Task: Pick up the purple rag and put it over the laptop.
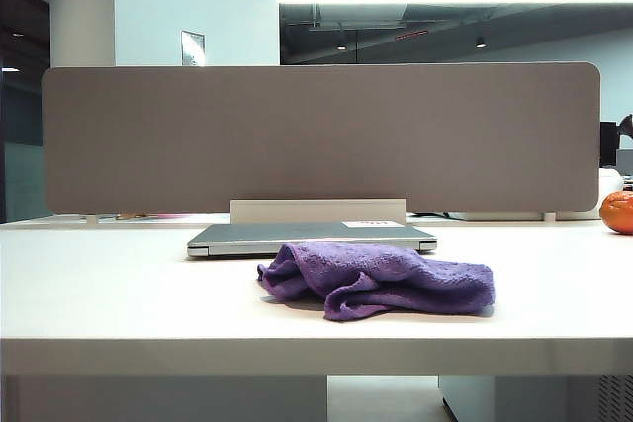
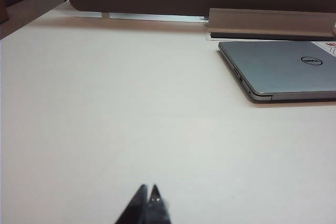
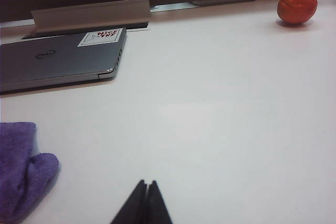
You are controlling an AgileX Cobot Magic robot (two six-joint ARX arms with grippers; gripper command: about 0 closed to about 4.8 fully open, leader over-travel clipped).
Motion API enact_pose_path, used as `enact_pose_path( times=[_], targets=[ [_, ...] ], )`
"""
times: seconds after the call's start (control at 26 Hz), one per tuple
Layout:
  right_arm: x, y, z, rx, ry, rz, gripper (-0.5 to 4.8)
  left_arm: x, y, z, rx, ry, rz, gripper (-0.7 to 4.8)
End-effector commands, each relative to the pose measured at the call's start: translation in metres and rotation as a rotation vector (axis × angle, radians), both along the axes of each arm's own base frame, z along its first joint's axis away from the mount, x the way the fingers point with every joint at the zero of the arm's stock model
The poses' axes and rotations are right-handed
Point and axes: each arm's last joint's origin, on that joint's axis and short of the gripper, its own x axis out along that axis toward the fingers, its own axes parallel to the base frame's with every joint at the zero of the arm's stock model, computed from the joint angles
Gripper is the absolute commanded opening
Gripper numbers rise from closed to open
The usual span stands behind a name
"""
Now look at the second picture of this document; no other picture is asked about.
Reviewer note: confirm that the silver closed laptop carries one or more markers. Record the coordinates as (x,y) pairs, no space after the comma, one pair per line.
(275,69)

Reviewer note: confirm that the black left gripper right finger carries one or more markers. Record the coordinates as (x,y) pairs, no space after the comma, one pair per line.
(157,208)

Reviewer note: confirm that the white divider bracket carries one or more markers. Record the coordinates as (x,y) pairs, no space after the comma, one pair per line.
(105,15)

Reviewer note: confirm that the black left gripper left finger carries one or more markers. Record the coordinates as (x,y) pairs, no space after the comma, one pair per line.
(134,208)

